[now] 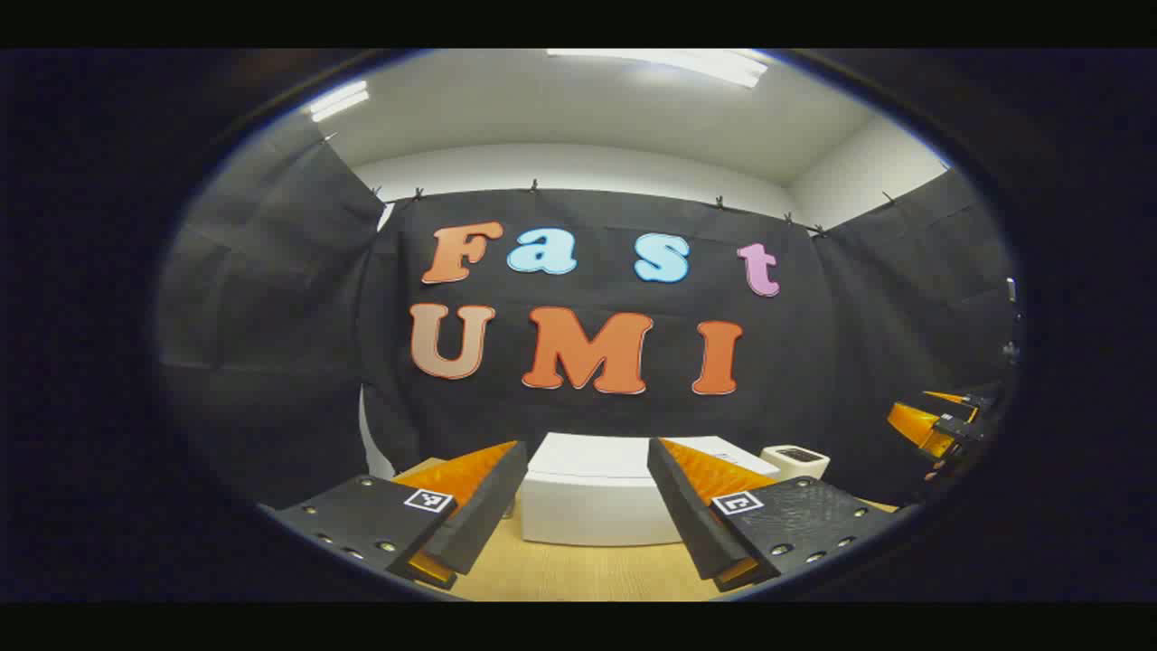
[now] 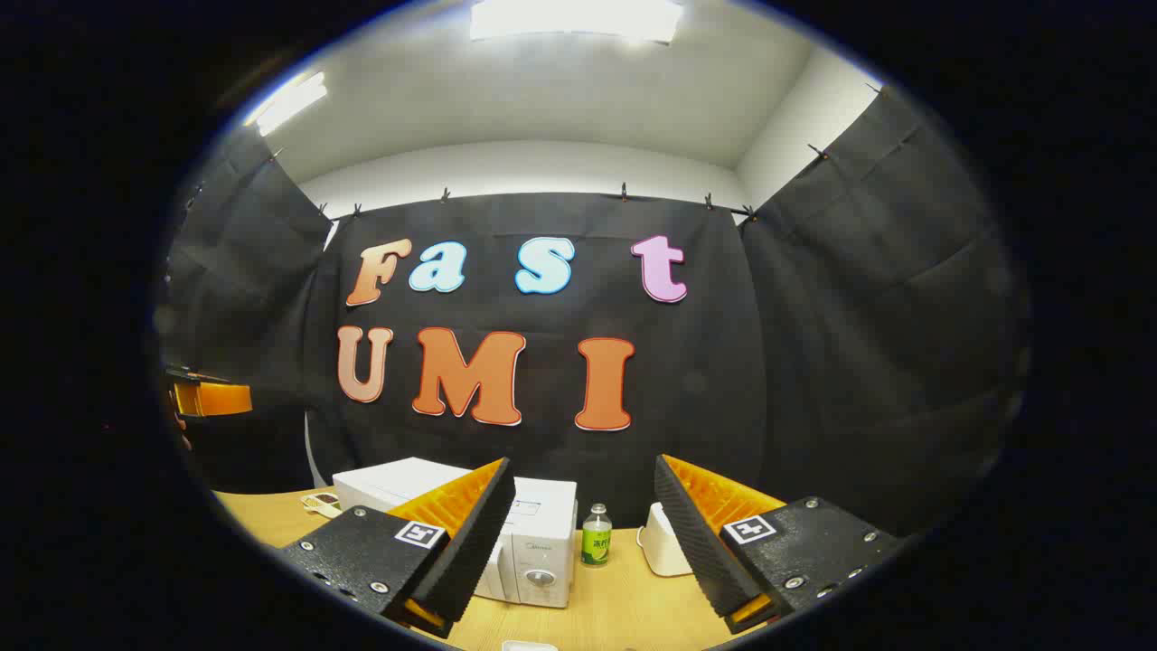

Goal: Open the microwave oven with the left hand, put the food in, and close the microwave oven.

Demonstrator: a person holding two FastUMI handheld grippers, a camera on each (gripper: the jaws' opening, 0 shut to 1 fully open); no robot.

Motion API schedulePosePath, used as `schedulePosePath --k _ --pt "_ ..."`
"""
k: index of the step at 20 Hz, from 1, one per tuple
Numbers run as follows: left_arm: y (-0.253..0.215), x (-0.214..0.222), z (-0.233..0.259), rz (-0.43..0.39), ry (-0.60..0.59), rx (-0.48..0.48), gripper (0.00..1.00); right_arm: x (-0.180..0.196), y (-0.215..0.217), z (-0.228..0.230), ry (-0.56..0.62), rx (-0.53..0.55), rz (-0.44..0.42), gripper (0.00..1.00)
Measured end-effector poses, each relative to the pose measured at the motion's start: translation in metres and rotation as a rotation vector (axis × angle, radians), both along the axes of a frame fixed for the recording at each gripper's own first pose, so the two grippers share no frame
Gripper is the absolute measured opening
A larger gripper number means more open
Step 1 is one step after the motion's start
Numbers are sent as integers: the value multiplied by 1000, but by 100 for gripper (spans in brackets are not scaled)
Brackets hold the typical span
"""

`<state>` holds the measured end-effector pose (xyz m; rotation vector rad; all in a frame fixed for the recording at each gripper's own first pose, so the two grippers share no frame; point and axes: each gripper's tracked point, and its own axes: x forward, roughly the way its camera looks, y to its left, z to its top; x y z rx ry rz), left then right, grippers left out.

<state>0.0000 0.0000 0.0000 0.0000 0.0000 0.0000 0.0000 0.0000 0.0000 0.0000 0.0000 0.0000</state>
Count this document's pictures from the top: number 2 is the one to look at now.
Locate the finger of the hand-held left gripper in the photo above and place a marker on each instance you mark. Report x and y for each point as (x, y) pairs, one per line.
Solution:
(217, 398)

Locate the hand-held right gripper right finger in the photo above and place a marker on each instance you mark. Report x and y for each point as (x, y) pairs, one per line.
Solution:
(691, 533)

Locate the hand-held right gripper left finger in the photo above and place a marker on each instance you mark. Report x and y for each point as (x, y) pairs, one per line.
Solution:
(479, 533)

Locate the white microwave oven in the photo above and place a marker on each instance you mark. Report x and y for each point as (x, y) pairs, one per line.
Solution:
(542, 551)

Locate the white toaster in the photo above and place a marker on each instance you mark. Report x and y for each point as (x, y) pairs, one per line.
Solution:
(664, 553)

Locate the green label drink bottle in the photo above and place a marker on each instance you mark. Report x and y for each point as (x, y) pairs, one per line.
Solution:
(596, 542)

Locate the white plate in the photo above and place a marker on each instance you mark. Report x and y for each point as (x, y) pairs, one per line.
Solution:
(529, 646)

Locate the narrow ceiling light panel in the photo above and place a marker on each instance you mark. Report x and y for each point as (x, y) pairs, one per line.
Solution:
(289, 104)

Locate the wide ceiling light panel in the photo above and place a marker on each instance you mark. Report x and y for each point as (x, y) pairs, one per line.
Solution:
(578, 18)

